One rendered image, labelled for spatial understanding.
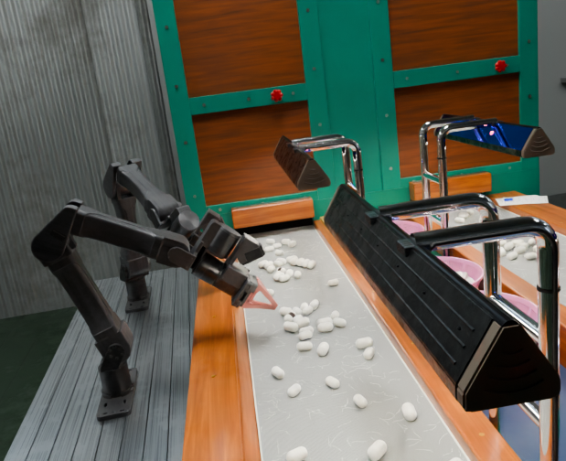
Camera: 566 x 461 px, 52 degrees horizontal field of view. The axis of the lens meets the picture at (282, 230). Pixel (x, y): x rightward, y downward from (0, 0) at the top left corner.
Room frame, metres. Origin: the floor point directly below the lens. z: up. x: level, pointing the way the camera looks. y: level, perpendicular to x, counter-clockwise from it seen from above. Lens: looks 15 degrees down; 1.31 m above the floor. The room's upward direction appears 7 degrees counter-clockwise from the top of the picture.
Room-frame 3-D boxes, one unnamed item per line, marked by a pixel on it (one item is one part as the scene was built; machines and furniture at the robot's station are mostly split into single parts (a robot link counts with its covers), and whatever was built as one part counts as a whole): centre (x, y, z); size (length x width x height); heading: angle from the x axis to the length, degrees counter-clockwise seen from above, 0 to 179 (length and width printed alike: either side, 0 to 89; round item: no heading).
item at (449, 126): (1.71, -0.54, 0.90); 0.20 x 0.19 x 0.45; 4
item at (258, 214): (2.11, 0.03, 0.83); 0.30 x 0.06 x 0.07; 94
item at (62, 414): (1.51, 0.20, 0.65); 1.20 x 0.90 x 0.04; 7
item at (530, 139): (1.72, -0.62, 1.08); 0.62 x 0.08 x 0.07; 4
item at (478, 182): (2.16, -0.65, 0.83); 0.30 x 0.06 x 0.07; 94
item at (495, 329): (0.71, -0.14, 1.08); 0.62 x 0.08 x 0.07; 4
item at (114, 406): (1.18, 0.41, 0.71); 0.20 x 0.07 x 0.08; 7
